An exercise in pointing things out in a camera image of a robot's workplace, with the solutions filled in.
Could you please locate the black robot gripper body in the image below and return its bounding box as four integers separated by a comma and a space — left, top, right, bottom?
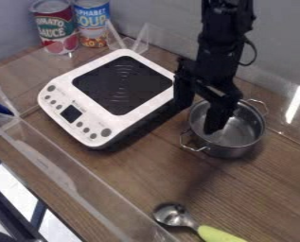
176, 32, 244, 101

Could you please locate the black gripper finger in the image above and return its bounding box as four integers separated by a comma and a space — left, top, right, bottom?
173, 69, 196, 111
204, 97, 239, 135

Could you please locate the silver metal pot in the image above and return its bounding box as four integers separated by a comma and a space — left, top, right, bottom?
180, 99, 268, 159

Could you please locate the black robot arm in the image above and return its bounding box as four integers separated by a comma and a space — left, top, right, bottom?
173, 0, 258, 135

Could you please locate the white and black stove top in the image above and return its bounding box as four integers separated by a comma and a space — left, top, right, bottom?
37, 49, 175, 149

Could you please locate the alphabet soup can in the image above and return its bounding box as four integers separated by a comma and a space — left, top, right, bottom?
73, 0, 110, 48

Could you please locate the tomato sauce can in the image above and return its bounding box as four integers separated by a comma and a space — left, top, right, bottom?
30, 0, 80, 55

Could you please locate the clear acrylic barrier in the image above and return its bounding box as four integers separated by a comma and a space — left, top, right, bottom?
0, 18, 300, 242

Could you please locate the spoon with green handle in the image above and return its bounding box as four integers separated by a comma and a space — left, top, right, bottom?
153, 202, 248, 242

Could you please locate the blue chair frame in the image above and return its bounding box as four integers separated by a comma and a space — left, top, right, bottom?
0, 97, 50, 242

